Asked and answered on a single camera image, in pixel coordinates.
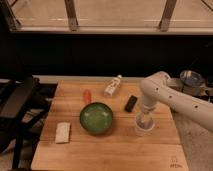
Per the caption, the white ceramic cup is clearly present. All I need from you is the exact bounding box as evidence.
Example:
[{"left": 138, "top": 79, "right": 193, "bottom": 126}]
[{"left": 135, "top": 114, "right": 155, "bottom": 136}]

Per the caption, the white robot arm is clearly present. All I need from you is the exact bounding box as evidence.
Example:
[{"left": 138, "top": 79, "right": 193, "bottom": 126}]
[{"left": 140, "top": 71, "right": 213, "bottom": 132}]

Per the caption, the black rectangular block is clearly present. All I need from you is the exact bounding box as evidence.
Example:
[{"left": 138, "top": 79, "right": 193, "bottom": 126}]
[{"left": 124, "top": 96, "right": 138, "bottom": 112}]

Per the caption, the white plastic bottle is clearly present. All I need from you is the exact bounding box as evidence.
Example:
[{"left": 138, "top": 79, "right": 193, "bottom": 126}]
[{"left": 104, "top": 75, "right": 122, "bottom": 96}]

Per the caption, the green bowl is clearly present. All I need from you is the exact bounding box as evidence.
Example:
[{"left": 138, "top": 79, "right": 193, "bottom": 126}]
[{"left": 79, "top": 102, "right": 113, "bottom": 134}]

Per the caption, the grey round tape roll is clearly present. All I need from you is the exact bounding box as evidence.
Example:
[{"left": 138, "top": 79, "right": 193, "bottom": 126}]
[{"left": 180, "top": 70, "right": 204, "bottom": 96}]

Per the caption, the orange carrot toy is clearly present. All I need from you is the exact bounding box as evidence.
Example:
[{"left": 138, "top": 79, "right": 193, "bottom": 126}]
[{"left": 83, "top": 90, "right": 92, "bottom": 104}]

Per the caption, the white sponge block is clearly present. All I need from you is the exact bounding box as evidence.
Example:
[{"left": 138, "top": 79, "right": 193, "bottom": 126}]
[{"left": 55, "top": 122, "right": 71, "bottom": 144}]

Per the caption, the black chair frame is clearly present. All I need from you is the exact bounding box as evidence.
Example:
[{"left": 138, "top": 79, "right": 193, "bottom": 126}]
[{"left": 0, "top": 77, "right": 51, "bottom": 169}]

